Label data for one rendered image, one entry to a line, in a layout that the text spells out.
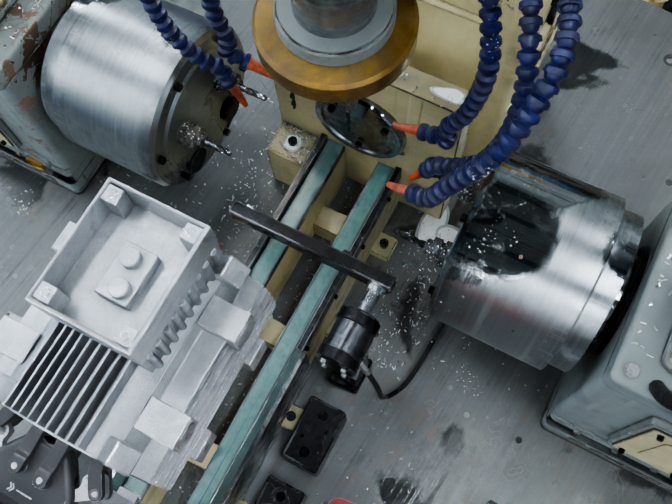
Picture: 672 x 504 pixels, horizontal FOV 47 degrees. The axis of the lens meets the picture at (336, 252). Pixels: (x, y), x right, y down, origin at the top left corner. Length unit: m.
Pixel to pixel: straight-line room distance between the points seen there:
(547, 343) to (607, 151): 0.55
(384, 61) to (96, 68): 0.44
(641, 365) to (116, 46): 0.77
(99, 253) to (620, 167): 0.99
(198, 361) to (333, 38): 0.36
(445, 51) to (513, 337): 0.42
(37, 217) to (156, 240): 0.78
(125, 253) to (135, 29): 0.51
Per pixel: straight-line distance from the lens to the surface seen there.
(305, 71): 0.82
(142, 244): 0.67
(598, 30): 1.57
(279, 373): 1.12
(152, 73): 1.06
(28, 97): 1.21
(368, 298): 1.03
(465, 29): 1.08
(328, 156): 1.24
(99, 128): 1.12
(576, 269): 0.94
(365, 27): 0.82
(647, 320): 0.94
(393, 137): 1.13
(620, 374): 0.92
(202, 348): 0.68
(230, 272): 0.67
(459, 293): 0.96
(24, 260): 1.41
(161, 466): 0.69
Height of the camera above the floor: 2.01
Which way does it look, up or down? 70 degrees down
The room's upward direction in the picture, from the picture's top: 6 degrees counter-clockwise
